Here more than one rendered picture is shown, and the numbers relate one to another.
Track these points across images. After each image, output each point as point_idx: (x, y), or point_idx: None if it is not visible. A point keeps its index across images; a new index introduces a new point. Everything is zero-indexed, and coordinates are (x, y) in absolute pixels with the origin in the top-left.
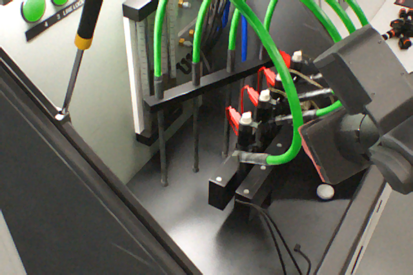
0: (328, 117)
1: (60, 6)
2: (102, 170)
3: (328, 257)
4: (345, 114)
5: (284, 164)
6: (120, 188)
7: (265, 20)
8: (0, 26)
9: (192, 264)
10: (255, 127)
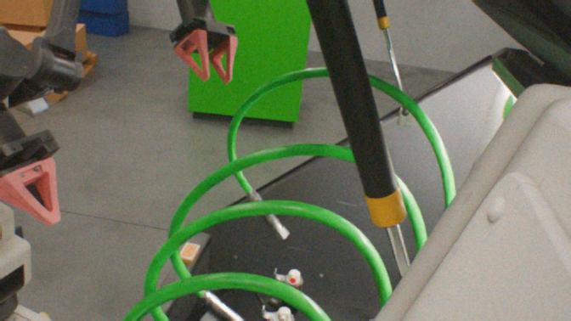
0: (223, 23)
1: None
2: None
3: (167, 302)
4: (213, 19)
5: None
6: (346, 142)
7: None
8: (502, 98)
9: (282, 179)
10: (278, 274)
